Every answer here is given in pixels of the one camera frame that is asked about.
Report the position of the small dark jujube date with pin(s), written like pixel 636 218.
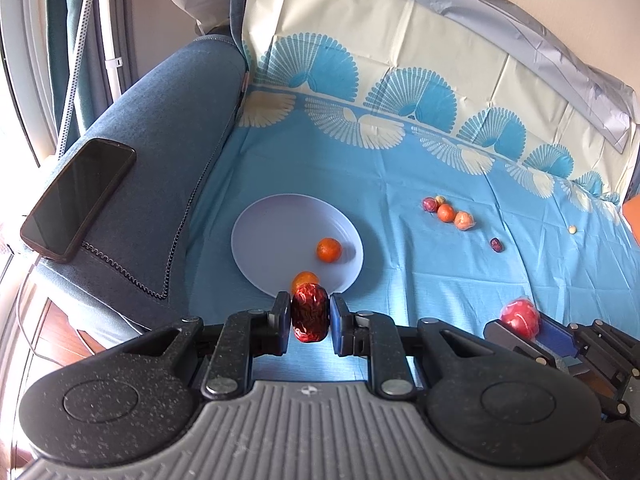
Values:
pixel 495 245

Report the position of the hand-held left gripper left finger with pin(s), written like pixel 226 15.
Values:
pixel 281 318

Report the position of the blue fan-print tablecloth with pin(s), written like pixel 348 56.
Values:
pixel 425 150

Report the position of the large red jujube date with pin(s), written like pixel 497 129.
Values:
pixel 309 313

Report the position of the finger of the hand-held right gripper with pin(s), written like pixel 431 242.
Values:
pixel 556 339
pixel 517 346

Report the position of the white pole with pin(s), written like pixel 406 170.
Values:
pixel 111 30

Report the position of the pale blue round plate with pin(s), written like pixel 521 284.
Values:
pixel 285 240

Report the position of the small orange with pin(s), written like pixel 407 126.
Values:
pixel 445 213
pixel 305 278
pixel 329 250

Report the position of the small red fruit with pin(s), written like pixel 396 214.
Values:
pixel 429 204

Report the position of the teal curtain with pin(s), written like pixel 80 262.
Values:
pixel 70 45

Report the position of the red apple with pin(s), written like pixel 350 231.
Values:
pixel 521 316

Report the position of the orange object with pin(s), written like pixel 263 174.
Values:
pixel 632 220

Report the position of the blue sofa armrest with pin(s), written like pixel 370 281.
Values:
pixel 150 170

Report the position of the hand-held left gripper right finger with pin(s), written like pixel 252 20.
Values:
pixel 339 325

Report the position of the black smartphone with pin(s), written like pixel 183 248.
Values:
pixel 75 197

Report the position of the peeled tangerine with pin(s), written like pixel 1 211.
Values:
pixel 464 220

